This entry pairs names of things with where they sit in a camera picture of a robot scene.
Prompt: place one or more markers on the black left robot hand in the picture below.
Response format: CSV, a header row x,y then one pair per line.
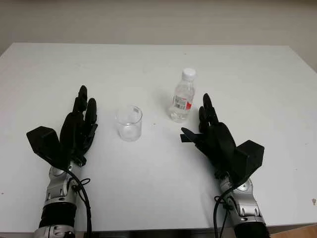
x,y
74,129

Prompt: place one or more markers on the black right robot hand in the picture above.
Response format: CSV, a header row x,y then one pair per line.
x,y
218,138

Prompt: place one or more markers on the clear plastic water bottle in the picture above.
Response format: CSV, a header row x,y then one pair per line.
x,y
182,99

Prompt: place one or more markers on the clear glass cup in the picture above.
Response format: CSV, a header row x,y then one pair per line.
x,y
129,124

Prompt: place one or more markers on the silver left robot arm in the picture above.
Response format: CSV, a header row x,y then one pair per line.
x,y
58,198

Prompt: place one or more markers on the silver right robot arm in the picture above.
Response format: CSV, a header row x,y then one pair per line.
x,y
244,205

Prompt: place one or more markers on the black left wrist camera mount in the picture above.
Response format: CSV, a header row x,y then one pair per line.
x,y
45,142

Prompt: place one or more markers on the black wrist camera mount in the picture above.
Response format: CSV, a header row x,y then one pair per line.
x,y
45,142
247,161

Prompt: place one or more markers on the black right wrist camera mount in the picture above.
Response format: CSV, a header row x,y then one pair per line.
x,y
247,161

